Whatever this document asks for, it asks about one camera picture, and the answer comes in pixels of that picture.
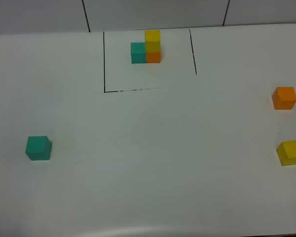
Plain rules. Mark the orange template block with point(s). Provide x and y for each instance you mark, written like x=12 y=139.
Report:
x=153 y=57

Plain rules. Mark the teal template block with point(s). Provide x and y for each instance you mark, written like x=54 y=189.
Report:
x=138 y=53

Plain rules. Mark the yellow template block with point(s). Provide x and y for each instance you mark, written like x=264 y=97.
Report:
x=152 y=41

